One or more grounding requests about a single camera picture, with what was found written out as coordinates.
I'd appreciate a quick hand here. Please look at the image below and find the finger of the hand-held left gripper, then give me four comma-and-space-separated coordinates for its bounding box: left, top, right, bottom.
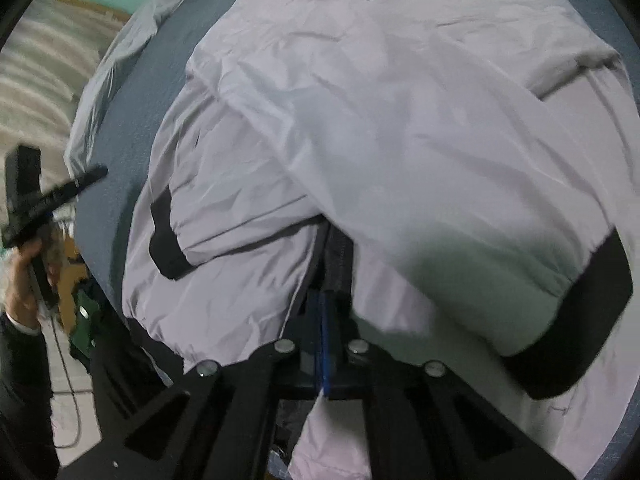
62, 166, 108, 201

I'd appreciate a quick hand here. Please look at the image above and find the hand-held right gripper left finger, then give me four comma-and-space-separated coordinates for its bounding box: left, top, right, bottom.
55, 292, 324, 480

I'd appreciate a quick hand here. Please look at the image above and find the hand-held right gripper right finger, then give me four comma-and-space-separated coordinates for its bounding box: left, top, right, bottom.
324, 292, 576, 480

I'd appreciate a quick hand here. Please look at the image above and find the light grey jacket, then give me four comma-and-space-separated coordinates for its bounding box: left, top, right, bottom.
122, 0, 640, 480

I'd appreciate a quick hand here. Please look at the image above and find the person's left forearm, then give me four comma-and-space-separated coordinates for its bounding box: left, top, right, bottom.
0, 310, 56, 466

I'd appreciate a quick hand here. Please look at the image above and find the person's left hand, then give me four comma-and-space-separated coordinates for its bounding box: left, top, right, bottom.
5, 240, 51, 333

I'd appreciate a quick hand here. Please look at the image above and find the blue patterned bed sheet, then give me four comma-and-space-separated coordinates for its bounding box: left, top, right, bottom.
72, 0, 640, 480

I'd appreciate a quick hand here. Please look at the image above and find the cardboard box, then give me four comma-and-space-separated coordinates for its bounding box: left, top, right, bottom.
62, 247, 88, 281

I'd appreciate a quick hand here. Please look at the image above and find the beige curtain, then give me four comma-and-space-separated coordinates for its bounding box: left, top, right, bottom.
0, 0, 128, 161

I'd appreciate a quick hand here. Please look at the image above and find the light grey blanket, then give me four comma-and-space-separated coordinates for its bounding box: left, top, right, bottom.
65, 0, 188, 176

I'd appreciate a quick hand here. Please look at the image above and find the green bag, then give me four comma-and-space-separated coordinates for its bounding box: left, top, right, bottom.
70, 285, 101, 358

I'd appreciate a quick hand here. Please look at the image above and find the wooden frame strip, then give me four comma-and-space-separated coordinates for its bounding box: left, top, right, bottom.
55, 0, 133, 23

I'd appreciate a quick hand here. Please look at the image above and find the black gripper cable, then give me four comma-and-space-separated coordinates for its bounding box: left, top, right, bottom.
47, 320, 83, 451

